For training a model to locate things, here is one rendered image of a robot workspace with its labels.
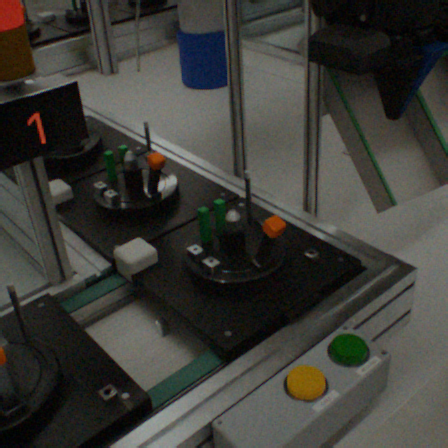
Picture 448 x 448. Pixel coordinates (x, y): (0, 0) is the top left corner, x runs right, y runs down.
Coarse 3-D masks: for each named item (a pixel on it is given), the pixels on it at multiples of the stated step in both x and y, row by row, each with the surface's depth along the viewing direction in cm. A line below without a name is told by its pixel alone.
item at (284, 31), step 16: (240, 0) 186; (256, 0) 181; (272, 0) 175; (288, 0) 171; (304, 0) 166; (256, 16) 183; (272, 16) 178; (288, 16) 173; (304, 16) 169; (256, 32) 186; (272, 32) 181; (288, 32) 176; (304, 32) 171; (288, 48) 179
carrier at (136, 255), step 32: (192, 224) 89; (224, 224) 79; (256, 224) 85; (288, 224) 88; (128, 256) 80; (160, 256) 83; (192, 256) 78; (224, 256) 79; (288, 256) 81; (320, 256) 81; (352, 256) 80; (160, 288) 77; (192, 288) 77; (224, 288) 75; (256, 288) 76; (288, 288) 76; (320, 288) 75; (192, 320) 72; (224, 320) 71; (256, 320) 71; (224, 352) 68
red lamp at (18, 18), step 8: (0, 0) 57; (8, 0) 58; (16, 0) 59; (0, 8) 57; (8, 8) 58; (16, 8) 59; (0, 16) 58; (8, 16) 58; (16, 16) 59; (0, 24) 58; (8, 24) 58; (16, 24) 59
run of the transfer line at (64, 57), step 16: (144, 16) 195; (160, 16) 194; (176, 16) 198; (112, 32) 185; (128, 32) 190; (144, 32) 193; (160, 32) 197; (176, 32) 201; (32, 48) 174; (48, 48) 174; (64, 48) 177; (80, 48) 180; (128, 48) 192; (144, 48) 195; (48, 64) 176; (64, 64) 179; (80, 64) 183; (96, 64) 186
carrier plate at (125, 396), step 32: (0, 320) 74; (32, 320) 74; (64, 320) 73; (64, 352) 69; (96, 352) 68; (64, 384) 65; (96, 384) 64; (128, 384) 64; (64, 416) 61; (96, 416) 61; (128, 416) 61
